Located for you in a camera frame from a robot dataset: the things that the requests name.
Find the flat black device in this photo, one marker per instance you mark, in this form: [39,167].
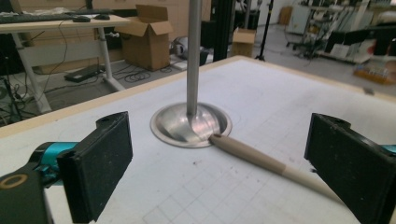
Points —
[82,73]

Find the white grid mat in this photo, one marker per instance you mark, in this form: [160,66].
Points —
[264,102]

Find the small cardboard box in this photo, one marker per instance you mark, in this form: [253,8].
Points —
[243,42]

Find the orange wooden crate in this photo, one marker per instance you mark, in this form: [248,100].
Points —
[373,76]

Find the black tripod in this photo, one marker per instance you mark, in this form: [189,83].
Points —
[266,28]

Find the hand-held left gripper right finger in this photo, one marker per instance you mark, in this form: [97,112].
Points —
[348,161]

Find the white desk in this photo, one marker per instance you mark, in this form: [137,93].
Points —
[46,27]

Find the black keyboard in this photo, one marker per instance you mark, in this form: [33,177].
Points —
[31,18]

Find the beige spatula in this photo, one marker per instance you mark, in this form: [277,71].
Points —
[249,154]

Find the black frame post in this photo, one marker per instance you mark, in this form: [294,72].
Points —
[222,28]

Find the white foam board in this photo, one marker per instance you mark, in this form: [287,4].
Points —
[180,65]

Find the black computer mouse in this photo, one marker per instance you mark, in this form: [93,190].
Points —
[102,16]
[81,19]

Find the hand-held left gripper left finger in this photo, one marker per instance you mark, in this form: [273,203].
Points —
[96,161]

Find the grey round appliance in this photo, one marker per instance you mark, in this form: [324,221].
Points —
[180,47]

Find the large open cardboard box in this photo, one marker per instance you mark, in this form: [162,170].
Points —
[143,46]

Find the silver metal utensil stand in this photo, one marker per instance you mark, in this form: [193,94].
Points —
[193,62]

